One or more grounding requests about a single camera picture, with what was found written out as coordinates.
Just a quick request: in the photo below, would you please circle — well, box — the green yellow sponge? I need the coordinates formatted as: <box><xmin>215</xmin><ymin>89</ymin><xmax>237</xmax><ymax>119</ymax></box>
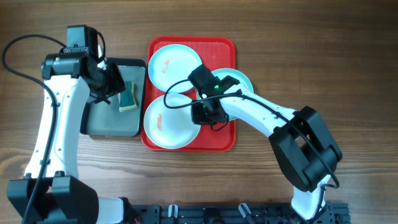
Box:
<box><xmin>118</xmin><ymin>81</ymin><xmax>137</xmax><ymax>112</ymax></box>

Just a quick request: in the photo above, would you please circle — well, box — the white plate front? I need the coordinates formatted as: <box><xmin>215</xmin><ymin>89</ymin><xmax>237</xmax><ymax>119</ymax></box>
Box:
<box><xmin>144</xmin><ymin>93</ymin><xmax>201</xmax><ymax>149</ymax></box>

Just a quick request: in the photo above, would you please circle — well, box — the light blue plate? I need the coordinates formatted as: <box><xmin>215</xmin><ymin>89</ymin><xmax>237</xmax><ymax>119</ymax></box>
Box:
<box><xmin>196</xmin><ymin>67</ymin><xmax>255</xmax><ymax>122</ymax></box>
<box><xmin>148</xmin><ymin>44</ymin><xmax>202</xmax><ymax>92</ymax></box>

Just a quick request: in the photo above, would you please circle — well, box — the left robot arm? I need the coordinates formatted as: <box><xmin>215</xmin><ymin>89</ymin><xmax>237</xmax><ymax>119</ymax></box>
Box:
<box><xmin>7</xmin><ymin>25</ymin><xmax>141</xmax><ymax>223</ymax></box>

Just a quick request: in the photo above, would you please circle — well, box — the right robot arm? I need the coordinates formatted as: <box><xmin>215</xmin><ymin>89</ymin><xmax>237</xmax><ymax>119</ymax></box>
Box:
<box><xmin>188</xmin><ymin>65</ymin><xmax>343</xmax><ymax>221</ymax></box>

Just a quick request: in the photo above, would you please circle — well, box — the red plastic tray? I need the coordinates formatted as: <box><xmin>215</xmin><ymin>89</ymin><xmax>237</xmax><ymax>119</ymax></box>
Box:
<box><xmin>148</xmin><ymin>36</ymin><xmax>236</xmax><ymax>152</ymax></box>

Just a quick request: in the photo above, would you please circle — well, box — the black water tray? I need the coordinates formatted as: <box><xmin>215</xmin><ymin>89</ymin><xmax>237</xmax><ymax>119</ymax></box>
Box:
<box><xmin>80</xmin><ymin>58</ymin><xmax>146</xmax><ymax>138</ymax></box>

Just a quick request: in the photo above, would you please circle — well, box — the light blue plate top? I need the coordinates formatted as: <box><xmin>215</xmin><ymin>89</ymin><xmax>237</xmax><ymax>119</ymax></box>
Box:
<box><xmin>148</xmin><ymin>44</ymin><xmax>202</xmax><ymax>92</ymax></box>

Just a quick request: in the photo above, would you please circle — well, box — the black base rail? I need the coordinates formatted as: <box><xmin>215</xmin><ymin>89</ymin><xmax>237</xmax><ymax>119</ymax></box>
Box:
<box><xmin>132</xmin><ymin>202</ymin><xmax>351</xmax><ymax>224</ymax></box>

